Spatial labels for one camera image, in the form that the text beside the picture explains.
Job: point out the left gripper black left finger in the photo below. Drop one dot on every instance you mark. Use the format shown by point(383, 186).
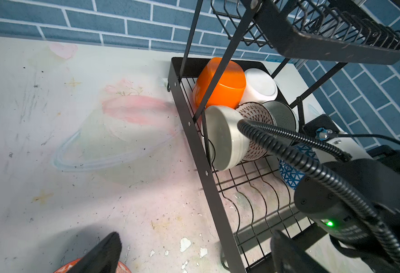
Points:
point(107, 250)

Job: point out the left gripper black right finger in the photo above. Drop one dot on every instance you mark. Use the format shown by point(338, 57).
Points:
point(289, 258)

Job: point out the red blue patterned bowl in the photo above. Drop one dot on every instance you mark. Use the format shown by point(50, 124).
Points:
point(77, 266)

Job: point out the blue triangle patterned bowl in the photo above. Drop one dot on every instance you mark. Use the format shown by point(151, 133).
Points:
point(289, 174)

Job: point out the cream plain bowl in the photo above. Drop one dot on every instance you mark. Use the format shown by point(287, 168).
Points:
point(229, 143)

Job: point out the green ringed bowl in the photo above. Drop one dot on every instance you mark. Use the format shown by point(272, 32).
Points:
point(284, 116)

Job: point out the orange square bowl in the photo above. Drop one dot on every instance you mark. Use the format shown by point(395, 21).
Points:
point(229, 89)

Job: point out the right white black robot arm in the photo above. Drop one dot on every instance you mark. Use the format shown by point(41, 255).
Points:
point(356, 201)

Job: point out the black wire dish rack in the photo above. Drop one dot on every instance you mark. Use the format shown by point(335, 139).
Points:
point(337, 62)

